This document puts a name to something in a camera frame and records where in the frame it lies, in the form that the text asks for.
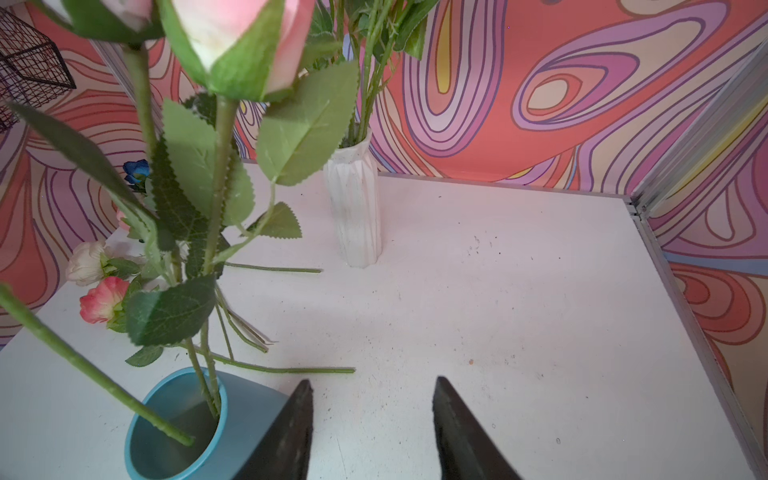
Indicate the pink bud rose stem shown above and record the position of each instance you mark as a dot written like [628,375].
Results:
[237,51]

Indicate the pile of artificial flowers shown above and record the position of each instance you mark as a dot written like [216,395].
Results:
[276,307]

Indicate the red pink rose on table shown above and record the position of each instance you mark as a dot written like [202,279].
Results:
[102,305]

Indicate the large peach double rose stem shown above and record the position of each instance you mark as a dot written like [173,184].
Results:
[386,29]

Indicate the white ribbed vase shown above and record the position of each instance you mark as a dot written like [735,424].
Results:
[351,176]

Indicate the magenta pink rose stem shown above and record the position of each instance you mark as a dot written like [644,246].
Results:
[62,184]

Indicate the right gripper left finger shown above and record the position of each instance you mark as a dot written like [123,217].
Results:
[284,452]

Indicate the blue artificial rose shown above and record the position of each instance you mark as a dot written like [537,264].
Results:
[136,172]

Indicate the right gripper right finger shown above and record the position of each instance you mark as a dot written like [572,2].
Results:
[465,450]

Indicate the black wire basket left wall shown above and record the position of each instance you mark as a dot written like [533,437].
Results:
[33,71]

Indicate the pale pink rose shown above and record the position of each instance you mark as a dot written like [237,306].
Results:
[91,262]

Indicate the teal ceramic vase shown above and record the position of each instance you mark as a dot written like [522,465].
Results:
[221,447]

